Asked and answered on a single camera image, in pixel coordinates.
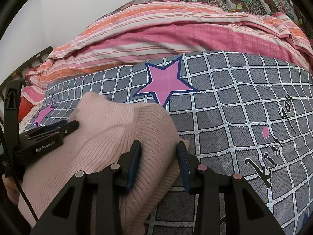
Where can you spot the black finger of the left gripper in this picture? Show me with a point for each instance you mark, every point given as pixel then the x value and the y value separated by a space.
pixel 66 129
pixel 43 129

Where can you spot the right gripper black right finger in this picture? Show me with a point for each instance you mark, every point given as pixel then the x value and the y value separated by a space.
pixel 228 200

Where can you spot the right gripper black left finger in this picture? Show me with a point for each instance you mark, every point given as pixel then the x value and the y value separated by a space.
pixel 70 211

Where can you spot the pink knitted sweater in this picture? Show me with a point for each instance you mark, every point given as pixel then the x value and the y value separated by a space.
pixel 107 129

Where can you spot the person's left hand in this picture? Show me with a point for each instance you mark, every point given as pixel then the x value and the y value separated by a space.
pixel 12 190

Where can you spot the red pillow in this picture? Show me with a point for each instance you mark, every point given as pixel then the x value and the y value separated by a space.
pixel 24 108

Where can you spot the grey checked star blanket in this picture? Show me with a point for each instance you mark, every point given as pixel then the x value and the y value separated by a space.
pixel 252 114

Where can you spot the pink orange striped quilt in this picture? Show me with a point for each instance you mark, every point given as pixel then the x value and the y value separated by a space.
pixel 148 31

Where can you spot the dark wooden bed frame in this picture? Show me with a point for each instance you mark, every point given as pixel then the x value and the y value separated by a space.
pixel 20 72

